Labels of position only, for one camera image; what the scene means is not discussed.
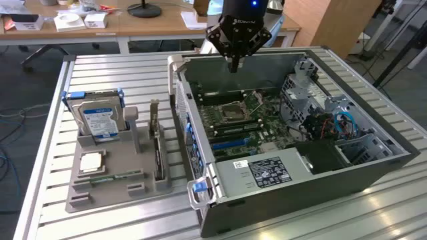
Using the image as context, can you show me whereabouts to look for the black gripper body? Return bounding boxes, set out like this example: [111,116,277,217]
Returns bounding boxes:
[217,0,271,56]

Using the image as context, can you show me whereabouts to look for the black NVIDIA graphics card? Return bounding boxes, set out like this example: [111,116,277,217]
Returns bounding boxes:
[148,99,167,181]

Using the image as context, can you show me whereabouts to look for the stack of white papers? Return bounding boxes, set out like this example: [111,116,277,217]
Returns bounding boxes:
[179,11,208,31]

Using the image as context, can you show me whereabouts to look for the brown cardboard box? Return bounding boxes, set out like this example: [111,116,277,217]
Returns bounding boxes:
[192,0,209,17]

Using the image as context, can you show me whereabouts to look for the wooden office desk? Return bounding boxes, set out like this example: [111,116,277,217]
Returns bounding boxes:
[117,0,301,55]
[0,0,121,55]

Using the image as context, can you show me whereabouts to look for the tall wooden cabinet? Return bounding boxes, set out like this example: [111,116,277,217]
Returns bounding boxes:
[283,0,383,61]

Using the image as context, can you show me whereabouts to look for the black round lamp base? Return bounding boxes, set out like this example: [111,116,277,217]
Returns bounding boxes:
[125,0,163,19]

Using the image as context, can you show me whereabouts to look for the perforated metal drive cage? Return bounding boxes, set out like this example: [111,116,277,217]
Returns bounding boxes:
[279,56,335,126]

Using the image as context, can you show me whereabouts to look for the CPU socket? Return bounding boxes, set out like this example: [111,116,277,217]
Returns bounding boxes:
[216,102,247,121]

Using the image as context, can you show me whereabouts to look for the small white carton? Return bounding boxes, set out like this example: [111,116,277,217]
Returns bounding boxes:
[83,12,108,29]

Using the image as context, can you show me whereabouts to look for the green motherboard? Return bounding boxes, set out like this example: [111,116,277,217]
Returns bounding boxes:
[196,87,300,163]

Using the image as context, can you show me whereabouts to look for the blue card retainer bar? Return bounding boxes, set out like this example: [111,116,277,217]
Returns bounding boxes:
[184,113,205,173]

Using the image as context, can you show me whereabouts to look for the blue expansion slot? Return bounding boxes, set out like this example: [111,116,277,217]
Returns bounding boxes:
[211,139,252,152]

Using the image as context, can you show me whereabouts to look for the white boxes on desk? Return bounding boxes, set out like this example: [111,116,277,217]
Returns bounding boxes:
[52,12,88,33]

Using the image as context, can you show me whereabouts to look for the hard disk in blue caddy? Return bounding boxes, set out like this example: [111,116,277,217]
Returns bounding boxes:
[60,87,127,144]

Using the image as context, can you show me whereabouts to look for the black chair base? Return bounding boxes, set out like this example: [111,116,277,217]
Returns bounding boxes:
[19,44,71,73]

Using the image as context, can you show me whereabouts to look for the black power supply label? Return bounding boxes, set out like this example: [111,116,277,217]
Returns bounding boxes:
[248,156,293,189]

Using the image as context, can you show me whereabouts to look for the metal disk bay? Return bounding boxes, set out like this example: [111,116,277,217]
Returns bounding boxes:
[333,133,395,166]

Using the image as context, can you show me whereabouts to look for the white box with black print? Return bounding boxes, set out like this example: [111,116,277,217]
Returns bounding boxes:
[15,14,44,31]

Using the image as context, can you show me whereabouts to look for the black device on box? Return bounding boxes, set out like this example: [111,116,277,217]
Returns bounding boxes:
[9,13,40,23]

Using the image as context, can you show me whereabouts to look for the grey power supply unit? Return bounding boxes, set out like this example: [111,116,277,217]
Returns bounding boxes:
[212,146,316,200]

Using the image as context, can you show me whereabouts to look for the silver CPU chip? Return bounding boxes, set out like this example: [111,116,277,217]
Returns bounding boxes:
[80,152,104,173]

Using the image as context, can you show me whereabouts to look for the green RAM stick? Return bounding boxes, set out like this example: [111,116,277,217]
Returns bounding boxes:
[88,172,144,183]

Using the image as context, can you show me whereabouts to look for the open black PC case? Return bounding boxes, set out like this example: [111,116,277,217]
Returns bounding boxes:
[165,49,421,239]

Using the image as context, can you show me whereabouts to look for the grey printed parts rack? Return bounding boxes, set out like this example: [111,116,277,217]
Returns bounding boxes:
[64,106,175,214]

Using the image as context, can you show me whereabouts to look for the beige case handle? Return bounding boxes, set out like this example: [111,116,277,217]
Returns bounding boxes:
[165,55,187,96]

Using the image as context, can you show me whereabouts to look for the white post with red mark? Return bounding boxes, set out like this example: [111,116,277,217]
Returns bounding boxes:
[355,32,372,61]

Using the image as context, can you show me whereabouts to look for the black wire bundle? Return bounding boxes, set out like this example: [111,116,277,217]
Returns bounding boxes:
[301,113,335,142]

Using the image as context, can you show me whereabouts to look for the orange wire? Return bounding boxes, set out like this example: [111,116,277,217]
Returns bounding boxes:
[319,118,331,140]

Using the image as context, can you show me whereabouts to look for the blue disk wire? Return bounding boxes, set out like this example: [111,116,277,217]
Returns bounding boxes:
[332,111,360,140]

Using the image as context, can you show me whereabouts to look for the translucent case handle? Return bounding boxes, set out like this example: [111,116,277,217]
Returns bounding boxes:
[185,176,216,210]

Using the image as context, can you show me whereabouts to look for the blue floor cable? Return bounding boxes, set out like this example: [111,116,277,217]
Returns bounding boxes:
[0,117,24,213]

